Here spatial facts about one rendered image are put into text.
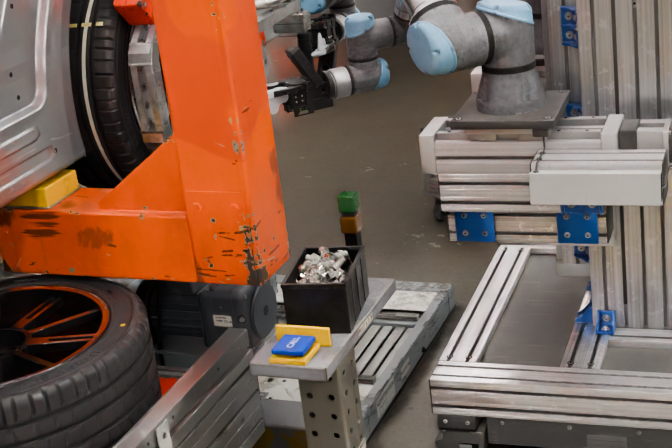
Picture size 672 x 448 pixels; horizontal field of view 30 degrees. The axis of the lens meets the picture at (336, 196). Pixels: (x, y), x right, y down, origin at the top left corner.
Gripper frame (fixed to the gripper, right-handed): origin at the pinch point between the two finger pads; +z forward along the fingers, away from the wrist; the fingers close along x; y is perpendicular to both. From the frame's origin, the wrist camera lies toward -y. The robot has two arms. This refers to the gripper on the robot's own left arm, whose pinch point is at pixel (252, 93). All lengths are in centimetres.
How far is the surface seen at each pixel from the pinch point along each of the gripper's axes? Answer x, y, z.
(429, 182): 87, 69, -87
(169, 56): -32.2, -20.6, 27.0
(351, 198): -39.1, 17.3, -6.5
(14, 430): -57, 39, 75
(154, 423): -62, 44, 50
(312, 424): -54, 60, 15
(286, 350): -65, 35, 22
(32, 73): 3, -15, 50
